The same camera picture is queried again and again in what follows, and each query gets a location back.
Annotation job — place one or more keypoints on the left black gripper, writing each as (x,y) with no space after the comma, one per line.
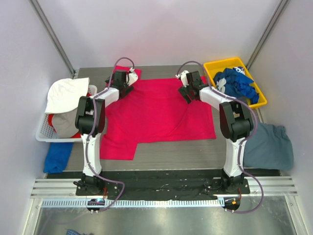
(126,89)

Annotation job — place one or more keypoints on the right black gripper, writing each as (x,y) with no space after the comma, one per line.
(185,91)

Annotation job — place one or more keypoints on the pink t shirt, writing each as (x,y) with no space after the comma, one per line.
(154,111)

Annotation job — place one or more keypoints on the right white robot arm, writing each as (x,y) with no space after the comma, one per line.
(236,124)

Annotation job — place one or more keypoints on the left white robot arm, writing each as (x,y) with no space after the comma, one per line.
(90,122)

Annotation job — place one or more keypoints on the yellow plastic tray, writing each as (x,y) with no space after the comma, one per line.
(218,66)

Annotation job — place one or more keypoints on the blue t shirt in tray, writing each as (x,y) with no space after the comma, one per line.
(234,82)

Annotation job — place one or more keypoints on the white t shirt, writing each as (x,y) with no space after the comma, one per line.
(63,95)

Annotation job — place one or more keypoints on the grey t shirt in basket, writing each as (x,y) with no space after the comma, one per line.
(70,116)

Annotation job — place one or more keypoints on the white plastic basket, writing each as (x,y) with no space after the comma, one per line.
(45,132)

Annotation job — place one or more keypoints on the blue cloth at left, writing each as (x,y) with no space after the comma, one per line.
(57,157)

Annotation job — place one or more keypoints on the grey-blue t shirt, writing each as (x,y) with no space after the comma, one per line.
(269,148)

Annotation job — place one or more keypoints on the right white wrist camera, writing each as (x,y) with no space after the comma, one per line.
(183,78)

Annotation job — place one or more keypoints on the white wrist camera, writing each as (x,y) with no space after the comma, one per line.
(132,77)
(183,78)

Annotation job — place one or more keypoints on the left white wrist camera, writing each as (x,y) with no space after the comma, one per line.
(132,77)

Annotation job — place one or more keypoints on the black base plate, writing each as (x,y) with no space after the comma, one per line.
(161,185)

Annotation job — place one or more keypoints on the white slotted cable duct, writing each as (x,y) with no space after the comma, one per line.
(93,203)

